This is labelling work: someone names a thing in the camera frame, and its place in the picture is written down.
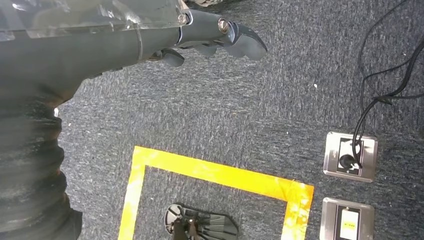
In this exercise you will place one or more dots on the yellow floor tape outline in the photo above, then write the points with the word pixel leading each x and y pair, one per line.
pixel 225 175

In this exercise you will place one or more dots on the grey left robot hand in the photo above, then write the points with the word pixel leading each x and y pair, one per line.
pixel 82 43

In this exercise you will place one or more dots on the black ribbed robot foot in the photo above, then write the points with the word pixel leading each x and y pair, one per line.
pixel 215 227

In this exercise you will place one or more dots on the silver floor socket with plug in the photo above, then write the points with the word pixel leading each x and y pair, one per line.
pixel 331 155

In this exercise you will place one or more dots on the silver floor socket yellow label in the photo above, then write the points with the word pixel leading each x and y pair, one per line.
pixel 328 222

